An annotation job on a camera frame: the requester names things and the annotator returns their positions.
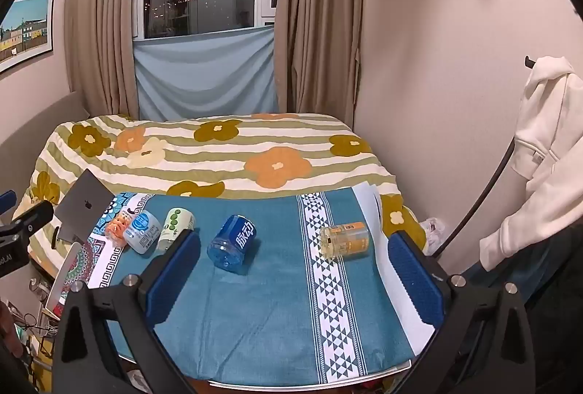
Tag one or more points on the white hoodie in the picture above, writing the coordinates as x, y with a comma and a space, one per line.
546, 148

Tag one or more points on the framed wall picture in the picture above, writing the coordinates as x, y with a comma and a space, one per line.
27, 29

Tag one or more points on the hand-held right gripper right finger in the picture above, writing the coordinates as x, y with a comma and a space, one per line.
416, 280

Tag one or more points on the white cup with green dots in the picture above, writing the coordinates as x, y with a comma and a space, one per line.
175, 223

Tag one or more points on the white paper sheet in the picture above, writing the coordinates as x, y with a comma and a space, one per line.
366, 202

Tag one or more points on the colourful mandala patterned cloth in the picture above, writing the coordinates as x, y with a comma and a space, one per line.
104, 262

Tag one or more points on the grey bed headboard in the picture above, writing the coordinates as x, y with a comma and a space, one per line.
41, 120

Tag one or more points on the blue transparent cup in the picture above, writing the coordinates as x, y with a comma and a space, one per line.
232, 246

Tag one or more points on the white flat panel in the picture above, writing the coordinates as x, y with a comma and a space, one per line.
63, 275

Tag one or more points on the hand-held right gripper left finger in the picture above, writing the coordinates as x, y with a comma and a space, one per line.
173, 275

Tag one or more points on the white cup with blue label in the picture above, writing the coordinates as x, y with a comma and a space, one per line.
142, 232

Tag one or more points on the striped floral blanket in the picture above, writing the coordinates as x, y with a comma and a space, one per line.
273, 143

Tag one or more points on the clear cup with orange label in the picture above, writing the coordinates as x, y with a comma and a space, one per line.
346, 239

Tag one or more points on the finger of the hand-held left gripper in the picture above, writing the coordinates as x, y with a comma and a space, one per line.
6, 199
32, 217

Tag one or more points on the dark blue jeans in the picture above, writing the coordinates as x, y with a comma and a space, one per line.
524, 271

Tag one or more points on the orange patterned cup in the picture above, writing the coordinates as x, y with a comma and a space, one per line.
116, 227

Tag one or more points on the beige curtain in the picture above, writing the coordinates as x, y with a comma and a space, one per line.
319, 20
104, 20

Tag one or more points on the black wall hook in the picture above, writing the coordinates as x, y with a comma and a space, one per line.
529, 61

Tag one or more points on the teal patterned tablecloth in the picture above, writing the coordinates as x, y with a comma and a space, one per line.
264, 307

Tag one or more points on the light blue cloth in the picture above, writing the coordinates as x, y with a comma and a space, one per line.
205, 75

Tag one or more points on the white plastic bag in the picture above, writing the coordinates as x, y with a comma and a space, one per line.
432, 232

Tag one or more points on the grey laptop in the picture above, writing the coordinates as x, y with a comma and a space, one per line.
84, 205

